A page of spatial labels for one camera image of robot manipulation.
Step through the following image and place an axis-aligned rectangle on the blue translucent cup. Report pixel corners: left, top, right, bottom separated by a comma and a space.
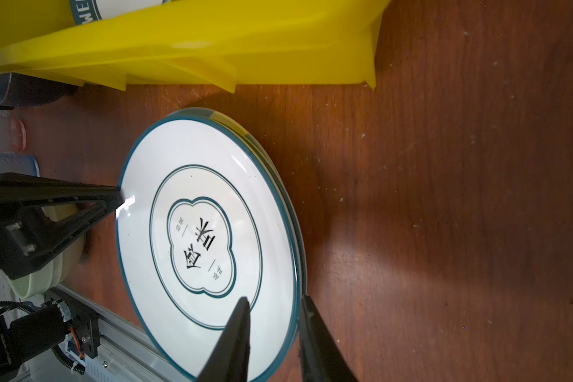
0, 154, 40, 177

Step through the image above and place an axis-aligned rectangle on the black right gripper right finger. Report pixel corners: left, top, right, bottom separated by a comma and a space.
299, 295, 357, 381

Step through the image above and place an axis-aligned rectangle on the yellow plastic bin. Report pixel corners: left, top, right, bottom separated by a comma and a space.
0, 1, 388, 92

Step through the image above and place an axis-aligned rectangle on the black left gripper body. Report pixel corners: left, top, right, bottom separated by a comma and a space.
0, 173, 124, 279

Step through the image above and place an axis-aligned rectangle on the green rim lettered plate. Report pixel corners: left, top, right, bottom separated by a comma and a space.
68, 0, 170, 25

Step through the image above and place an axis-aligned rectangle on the white plate green quatrefoil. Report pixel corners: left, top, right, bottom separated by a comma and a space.
116, 108, 307, 381

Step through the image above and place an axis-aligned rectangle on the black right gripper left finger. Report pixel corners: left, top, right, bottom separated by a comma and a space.
197, 297, 251, 382

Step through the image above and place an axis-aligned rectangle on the dark blue ceramic bowl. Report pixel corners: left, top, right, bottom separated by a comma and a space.
0, 73, 78, 108

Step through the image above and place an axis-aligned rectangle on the light green bowl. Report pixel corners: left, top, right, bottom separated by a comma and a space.
8, 204, 87, 300

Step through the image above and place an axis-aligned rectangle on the pink translucent cup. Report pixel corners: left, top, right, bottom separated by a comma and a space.
0, 116, 27, 154

